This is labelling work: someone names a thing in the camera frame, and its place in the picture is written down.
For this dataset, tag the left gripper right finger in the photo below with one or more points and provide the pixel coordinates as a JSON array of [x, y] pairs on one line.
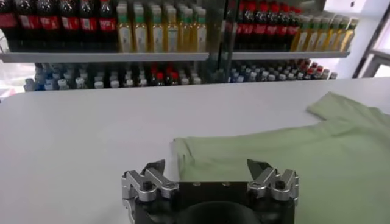
[[263, 179]]

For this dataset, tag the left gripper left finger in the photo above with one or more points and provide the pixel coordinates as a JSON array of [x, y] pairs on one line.
[[157, 181]]

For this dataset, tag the light green t-shirt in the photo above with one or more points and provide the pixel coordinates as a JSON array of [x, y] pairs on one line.
[[274, 158]]

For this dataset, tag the grey metal shelving unit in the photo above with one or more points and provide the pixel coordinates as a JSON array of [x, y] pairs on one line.
[[289, 55], [91, 57]]

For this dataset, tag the yellow juice bottle green label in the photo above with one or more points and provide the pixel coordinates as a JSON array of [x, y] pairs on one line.
[[322, 38], [171, 35], [140, 34], [200, 36], [331, 38], [186, 35], [340, 38], [157, 34], [299, 38], [311, 38], [349, 36], [125, 33]]

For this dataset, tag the cola bottle red cap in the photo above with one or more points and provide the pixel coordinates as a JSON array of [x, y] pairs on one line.
[[240, 29], [250, 29], [7, 21], [107, 24], [70, 23], [89, 24], [292, 30], [271, 30], [49, 22], [260, 29], [29, 22], [282, 30]]

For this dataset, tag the white frame table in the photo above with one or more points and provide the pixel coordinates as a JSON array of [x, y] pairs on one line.
[[379, 54]]

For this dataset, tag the black window post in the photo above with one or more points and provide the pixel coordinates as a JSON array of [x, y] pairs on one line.
[[371, 42]]

